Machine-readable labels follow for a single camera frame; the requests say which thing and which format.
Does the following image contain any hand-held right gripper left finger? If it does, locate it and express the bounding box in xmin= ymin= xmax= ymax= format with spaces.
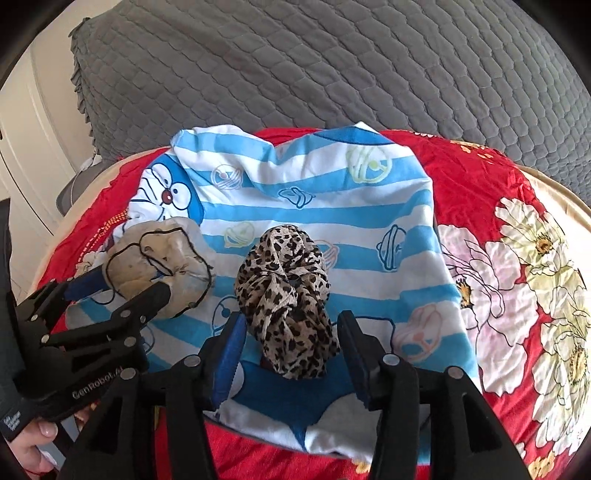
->
xmin=58 ymin=311 xmax=250 ymax=480

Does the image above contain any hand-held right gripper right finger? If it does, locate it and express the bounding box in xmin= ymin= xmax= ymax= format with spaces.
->
xmin=336 ymin=310 xmax=532 ymax=480

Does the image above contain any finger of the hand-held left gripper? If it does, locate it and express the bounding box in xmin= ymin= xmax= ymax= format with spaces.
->
xmin=44 ymin=281 xmax=175 ymax=357
xmin=16 ymin=268 xmax=112 ymax=334

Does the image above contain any beige scrunchie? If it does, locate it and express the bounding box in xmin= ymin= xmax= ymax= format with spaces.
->
xmin=102 ymin=215 xmax=217 ymax=320

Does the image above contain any leopard print scrunchie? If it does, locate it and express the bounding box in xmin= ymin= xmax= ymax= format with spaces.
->
xmin=234 ymin=224 xmax=342 ymax=380

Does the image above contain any person's left hand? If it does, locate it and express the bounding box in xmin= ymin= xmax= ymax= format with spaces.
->
xmin=13 ymin=420 xmax=60 ymax=480

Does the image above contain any blue striped cartoon cloth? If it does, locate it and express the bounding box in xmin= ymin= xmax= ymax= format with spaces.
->
xmin=65 ymin=121 xmax=483 ymax=464

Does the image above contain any white wardrobe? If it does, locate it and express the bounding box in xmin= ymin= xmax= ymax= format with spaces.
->
xmin=0 ymin=41 xmax=100 ymax=296

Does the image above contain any red floral blanket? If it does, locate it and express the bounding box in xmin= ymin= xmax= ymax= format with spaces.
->
xmin=28 ymin=129 xmax=591 ymax=480

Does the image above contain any grey quilted cover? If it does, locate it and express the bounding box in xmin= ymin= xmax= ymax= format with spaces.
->
xmin=69 ymin=0 xmax=591 ymax=204

